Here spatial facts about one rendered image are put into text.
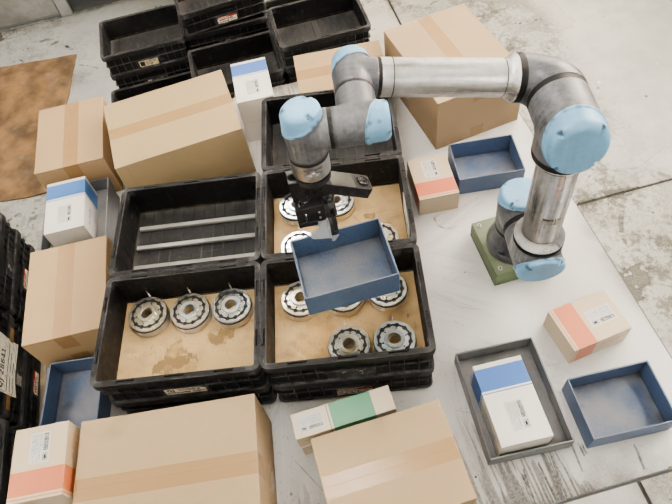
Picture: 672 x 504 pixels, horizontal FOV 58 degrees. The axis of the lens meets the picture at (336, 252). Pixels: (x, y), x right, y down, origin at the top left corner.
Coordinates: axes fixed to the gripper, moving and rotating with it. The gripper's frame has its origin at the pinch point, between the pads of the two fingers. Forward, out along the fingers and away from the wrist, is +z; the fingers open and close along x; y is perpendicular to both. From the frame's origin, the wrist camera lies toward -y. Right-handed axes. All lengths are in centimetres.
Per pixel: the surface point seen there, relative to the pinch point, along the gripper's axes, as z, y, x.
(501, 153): 38, -60, -48
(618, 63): 101, -169, -151
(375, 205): 26.9, -14.5, -29.4
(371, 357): 20.4, -1.3, 20.3
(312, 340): 29.5, 11.2, 6.9
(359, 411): 31.9, 4.2, 26.9
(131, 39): 59, 69, -206
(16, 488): 22, 79, 29
